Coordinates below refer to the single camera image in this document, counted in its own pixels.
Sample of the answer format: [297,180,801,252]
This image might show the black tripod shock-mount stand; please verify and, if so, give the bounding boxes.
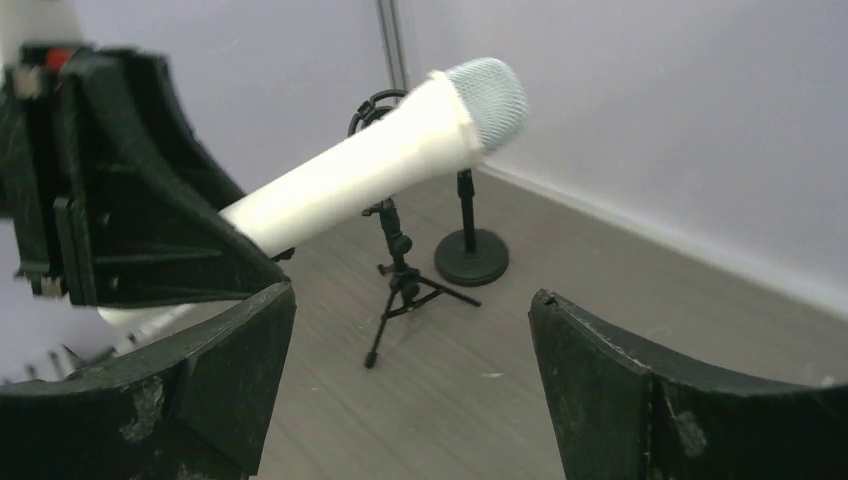
[348,89,482,369]

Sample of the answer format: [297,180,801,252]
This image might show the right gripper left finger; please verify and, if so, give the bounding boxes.
[1,283,296,479]

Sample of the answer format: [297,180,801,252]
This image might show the aluminium corner post left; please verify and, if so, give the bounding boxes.
[375,0,410,90]

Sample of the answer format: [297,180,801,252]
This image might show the black round-base stand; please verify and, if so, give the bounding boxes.
[434,170,510,287]

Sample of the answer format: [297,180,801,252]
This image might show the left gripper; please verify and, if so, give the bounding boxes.
[1,42,285,308]

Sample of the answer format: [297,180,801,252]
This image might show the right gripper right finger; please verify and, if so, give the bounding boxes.
[528,290,847,480]

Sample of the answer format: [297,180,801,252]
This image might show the white microphone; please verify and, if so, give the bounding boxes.
[99,57,529,325]

